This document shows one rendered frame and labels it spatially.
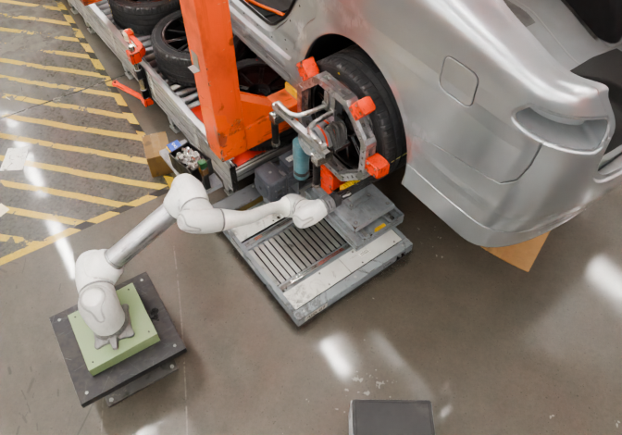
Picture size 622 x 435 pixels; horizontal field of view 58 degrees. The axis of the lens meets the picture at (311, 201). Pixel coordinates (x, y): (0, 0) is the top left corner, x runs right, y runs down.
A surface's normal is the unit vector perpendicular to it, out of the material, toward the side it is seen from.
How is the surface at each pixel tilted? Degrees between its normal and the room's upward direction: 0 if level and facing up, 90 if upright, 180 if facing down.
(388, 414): 0
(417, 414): 0
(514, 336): 0
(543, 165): 89
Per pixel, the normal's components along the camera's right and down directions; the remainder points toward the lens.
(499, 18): -0.18, -0.32
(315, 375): 0.00, -0.63
